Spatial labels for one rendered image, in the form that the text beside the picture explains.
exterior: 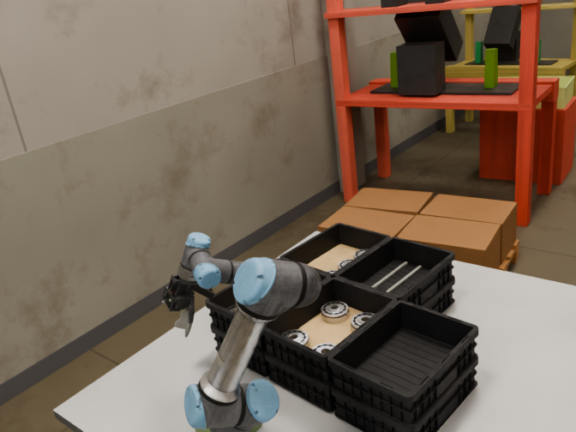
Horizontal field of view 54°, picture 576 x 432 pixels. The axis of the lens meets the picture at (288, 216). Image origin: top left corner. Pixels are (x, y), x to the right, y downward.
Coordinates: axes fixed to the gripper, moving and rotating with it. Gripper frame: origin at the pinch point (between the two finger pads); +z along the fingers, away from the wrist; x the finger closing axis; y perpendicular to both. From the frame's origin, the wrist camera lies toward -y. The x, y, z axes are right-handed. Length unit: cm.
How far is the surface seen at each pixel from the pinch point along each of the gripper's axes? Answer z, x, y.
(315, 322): -8.5, 17.2, -45.3
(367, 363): -16, 46, -43
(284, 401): 8.0, 35.1, -26.0
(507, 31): -122, -270, -472
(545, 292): -37, 46, -133
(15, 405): 144, -106, 17
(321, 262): -9, -19, -74
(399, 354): -21, 49, -52
